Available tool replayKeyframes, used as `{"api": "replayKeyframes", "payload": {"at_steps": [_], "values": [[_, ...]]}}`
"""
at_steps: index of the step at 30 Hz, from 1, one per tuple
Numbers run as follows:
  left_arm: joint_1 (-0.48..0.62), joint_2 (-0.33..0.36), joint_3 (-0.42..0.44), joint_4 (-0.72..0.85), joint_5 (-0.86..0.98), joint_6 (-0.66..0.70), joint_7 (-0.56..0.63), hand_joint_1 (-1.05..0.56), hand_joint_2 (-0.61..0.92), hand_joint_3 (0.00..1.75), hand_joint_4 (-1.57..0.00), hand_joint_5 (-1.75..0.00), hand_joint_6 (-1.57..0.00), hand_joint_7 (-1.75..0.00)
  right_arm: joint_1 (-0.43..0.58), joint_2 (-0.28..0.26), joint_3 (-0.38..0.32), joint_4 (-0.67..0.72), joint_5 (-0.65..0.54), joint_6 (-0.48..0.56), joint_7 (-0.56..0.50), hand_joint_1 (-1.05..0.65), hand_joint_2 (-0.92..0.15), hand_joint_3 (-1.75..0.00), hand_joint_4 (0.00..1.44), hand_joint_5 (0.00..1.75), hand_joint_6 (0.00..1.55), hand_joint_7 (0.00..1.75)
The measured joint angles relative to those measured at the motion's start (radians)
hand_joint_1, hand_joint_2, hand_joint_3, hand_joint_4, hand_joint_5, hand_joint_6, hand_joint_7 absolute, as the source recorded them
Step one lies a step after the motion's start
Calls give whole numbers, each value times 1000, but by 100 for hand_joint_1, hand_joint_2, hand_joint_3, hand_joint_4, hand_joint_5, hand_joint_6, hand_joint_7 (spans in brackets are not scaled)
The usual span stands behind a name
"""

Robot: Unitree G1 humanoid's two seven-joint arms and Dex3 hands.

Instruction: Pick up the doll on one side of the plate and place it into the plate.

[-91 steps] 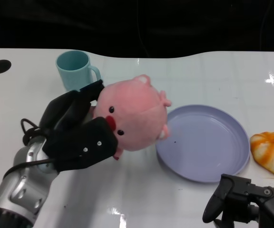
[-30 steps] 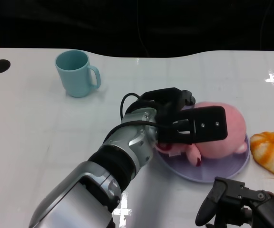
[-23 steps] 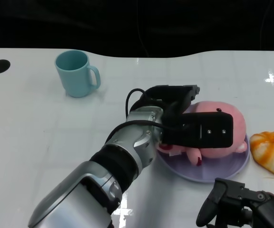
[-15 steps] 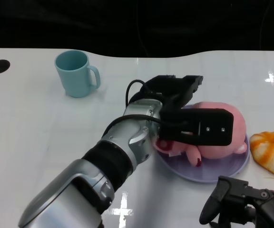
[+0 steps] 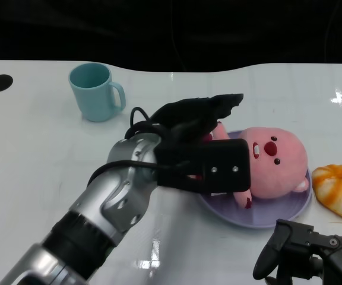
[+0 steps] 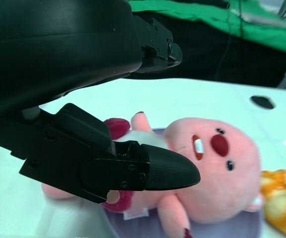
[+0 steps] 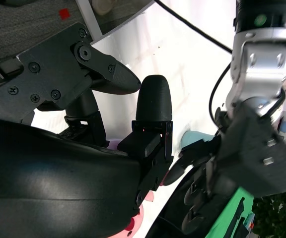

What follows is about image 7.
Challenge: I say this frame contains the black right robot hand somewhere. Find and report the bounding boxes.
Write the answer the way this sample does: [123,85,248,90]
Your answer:
[0,21,174,238]

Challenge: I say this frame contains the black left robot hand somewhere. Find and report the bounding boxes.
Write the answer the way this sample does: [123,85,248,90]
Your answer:
[163,101,286,235]

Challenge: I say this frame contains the pink plush doll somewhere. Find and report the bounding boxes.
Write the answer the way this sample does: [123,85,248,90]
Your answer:
[125,182,167,238]

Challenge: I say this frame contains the lavender plate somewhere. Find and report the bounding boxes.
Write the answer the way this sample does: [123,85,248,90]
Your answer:
[108,138,122,150]

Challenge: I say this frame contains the light blue cup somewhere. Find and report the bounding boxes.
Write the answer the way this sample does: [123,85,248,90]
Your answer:
[181,130,216,150]

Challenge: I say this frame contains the green cloth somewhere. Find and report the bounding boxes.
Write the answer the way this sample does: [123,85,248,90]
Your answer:
[204,186,256,238]

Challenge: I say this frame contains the green leafy plant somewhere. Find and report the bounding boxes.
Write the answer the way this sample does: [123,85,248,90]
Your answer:
[251,163,286,238]

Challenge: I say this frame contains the black cloth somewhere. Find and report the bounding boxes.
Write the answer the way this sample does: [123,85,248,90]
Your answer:
[145,168,223,238]

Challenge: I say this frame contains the beige shoe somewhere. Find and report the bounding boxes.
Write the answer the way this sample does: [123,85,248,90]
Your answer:
[91,0,114,15]

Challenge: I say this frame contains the black cable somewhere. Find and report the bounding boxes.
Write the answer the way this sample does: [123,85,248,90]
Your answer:
[154,0,234,130]

